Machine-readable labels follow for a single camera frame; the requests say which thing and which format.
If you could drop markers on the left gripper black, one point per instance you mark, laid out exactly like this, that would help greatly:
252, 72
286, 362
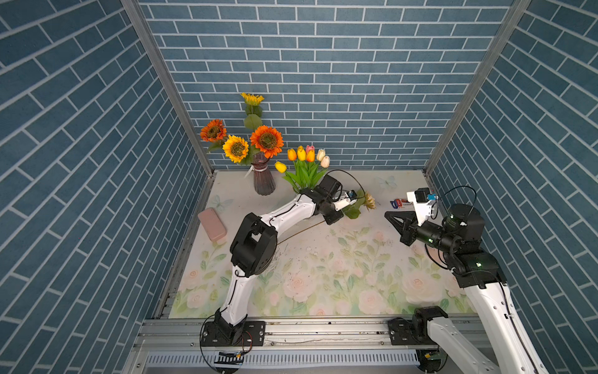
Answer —
336, 215

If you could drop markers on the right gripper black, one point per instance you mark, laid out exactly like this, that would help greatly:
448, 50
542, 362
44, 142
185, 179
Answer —
406, 229

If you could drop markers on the beige daisy flower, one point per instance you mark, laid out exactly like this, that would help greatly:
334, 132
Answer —
369, 203

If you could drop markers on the white tulip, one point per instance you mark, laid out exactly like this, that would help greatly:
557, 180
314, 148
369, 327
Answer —
320, 154

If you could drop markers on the red orange tulip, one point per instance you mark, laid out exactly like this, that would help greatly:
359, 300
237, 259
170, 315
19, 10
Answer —
312, 168

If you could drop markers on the orange yellow tulip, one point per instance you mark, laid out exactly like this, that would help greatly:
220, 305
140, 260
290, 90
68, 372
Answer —
301, 167

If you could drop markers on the orange gerbera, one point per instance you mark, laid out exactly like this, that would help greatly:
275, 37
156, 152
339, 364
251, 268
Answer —
215, 134
267, 140

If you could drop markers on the yellow sunflower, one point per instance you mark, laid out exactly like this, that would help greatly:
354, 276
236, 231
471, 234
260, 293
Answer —
253, 111
238, 150

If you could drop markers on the light pink tulip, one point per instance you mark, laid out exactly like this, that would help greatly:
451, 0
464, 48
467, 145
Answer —
321, 171

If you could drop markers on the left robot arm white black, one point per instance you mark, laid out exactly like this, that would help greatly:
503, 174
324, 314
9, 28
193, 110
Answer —
253, 249

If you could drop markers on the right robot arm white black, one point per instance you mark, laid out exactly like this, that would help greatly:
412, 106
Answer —
478, 273

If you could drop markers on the purple glass vase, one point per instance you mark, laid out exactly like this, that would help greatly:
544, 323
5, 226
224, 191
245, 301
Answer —
263, 180

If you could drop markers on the pink rectangular box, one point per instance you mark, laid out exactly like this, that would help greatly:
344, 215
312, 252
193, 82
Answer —
212, 224

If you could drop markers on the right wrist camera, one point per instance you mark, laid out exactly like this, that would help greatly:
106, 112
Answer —
423, 203

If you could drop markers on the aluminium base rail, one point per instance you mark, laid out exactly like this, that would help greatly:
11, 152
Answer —
284, 344

